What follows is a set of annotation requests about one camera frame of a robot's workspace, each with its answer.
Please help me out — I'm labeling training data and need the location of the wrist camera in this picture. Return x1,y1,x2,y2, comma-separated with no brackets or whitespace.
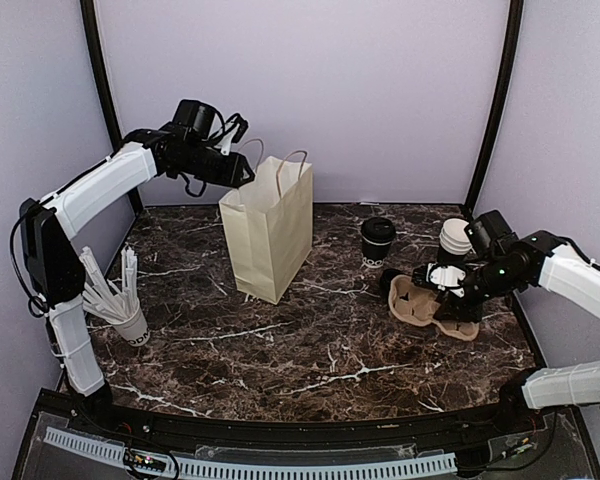
214,113,249,156
411,263,466,297

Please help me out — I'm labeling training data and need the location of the white cup holding straws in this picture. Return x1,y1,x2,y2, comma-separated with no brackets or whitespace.
113,306,150,347

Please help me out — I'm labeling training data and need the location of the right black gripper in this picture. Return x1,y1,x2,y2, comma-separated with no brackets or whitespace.
434,255,522,323

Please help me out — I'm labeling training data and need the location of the black corner post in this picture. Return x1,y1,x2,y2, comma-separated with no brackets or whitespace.
79,0,144,214
463,0,525,217

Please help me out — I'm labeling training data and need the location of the black front frame rail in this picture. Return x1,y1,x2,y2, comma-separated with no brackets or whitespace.
23,389,564,452

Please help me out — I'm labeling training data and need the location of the right black corner post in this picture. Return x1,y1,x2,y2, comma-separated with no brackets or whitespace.
463,0,525,217

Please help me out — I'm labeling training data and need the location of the stack of white paper cups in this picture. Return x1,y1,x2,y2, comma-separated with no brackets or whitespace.
436,218,472,264

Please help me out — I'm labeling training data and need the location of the cream paper bag with handles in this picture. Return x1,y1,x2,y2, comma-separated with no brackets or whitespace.
219,150,313,305

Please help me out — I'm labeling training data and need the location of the stack of black coffee lids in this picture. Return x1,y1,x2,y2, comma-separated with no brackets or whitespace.
379,268,404,296

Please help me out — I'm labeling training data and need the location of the left black corner post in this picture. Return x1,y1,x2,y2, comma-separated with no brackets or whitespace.
79,0,144,214

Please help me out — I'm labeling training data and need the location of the brown pulp cup carrier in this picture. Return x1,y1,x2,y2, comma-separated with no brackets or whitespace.
387,274,480,342

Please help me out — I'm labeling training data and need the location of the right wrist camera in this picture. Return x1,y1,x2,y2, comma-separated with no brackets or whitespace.
411,263,466,297

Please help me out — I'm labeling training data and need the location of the grey slotted cable duct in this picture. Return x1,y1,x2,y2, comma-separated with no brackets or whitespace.
43,427,457,479

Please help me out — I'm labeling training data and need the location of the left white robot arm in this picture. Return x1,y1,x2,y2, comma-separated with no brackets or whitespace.
10,100,255,397

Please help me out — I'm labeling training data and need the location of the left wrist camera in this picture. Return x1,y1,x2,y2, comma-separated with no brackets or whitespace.
214,113,249,156

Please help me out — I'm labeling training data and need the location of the single black paper coffee cup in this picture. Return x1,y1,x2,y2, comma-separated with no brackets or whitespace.
361,236,393,269

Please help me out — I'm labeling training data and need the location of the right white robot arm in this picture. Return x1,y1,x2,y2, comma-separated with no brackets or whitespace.
414,210,600,434

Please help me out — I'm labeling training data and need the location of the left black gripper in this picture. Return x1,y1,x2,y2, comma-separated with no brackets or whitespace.
174,142,256,188

